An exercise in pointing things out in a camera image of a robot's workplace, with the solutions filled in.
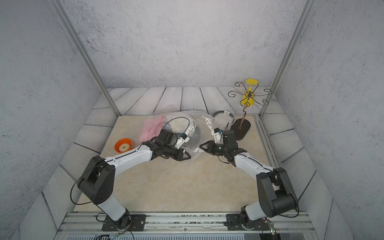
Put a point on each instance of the pink fluffy towel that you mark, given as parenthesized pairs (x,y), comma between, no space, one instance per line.
(152,127)

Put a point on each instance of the clear plastic vacuum bag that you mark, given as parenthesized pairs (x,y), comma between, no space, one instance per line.
(204,122)

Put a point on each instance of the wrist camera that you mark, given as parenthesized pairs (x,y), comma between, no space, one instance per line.
(182,138)
(217,134)

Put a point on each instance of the grey fluffy towel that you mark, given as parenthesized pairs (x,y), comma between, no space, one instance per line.
(195,139)

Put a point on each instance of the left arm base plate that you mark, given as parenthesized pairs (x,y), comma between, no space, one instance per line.
(133,223)

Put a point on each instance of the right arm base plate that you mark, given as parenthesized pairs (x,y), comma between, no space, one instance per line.
(249,222)

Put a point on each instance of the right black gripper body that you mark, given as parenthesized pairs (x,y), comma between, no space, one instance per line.
(220,150)

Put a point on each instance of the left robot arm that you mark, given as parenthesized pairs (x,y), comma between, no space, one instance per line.
(97,180)

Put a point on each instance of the aluminium mounting rail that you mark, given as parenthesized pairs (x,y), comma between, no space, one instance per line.
(186,226)

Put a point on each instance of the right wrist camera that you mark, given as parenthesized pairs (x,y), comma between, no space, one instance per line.
(217,134)

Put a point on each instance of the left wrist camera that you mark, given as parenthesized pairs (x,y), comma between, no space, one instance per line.
(182,138)

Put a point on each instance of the yellow plastic goblet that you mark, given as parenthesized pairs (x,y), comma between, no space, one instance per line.
(248,97)

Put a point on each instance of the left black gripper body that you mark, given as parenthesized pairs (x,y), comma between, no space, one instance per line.
(171,152)

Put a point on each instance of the orange bowl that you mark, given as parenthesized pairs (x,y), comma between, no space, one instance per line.
(123,145)

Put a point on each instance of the white plate green red rim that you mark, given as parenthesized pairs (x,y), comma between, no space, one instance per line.
(223,118)

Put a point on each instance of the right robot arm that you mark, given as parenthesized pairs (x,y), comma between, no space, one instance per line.
(275,191)

